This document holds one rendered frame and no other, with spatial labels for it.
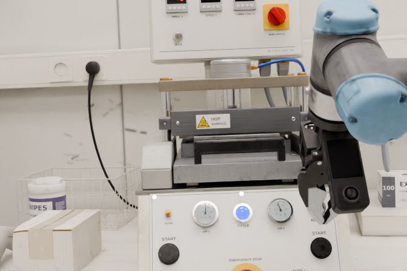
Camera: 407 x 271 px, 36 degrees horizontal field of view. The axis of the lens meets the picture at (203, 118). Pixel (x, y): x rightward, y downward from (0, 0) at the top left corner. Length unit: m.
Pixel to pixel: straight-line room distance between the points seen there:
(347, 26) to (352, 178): 0.20
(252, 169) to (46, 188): 0.57
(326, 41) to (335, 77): 0.06
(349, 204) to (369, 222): 0.64
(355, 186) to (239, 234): 0.26
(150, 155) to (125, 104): 0.78
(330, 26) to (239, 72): 0.45
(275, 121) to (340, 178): 0.32
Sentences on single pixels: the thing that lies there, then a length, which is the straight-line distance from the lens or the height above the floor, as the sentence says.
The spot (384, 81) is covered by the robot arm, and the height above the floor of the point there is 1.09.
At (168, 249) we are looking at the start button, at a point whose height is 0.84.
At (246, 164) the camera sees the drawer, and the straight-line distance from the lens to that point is 1.03.
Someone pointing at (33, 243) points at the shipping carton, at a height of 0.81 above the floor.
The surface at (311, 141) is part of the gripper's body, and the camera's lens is 0.89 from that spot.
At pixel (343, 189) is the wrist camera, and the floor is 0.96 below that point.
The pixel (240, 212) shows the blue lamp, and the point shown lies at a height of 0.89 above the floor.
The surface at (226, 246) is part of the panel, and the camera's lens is 1.01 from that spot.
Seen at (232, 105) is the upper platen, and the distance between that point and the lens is 1.20.
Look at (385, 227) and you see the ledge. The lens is 1.46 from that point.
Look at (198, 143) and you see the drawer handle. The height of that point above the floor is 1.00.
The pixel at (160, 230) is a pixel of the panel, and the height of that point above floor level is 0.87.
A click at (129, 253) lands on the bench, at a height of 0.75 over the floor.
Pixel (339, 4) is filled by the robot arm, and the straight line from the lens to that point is 0.77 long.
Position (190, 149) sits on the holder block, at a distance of 1.14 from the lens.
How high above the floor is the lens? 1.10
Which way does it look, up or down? 3 degrees down
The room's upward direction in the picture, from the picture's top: 2 degrees counter-clockwise
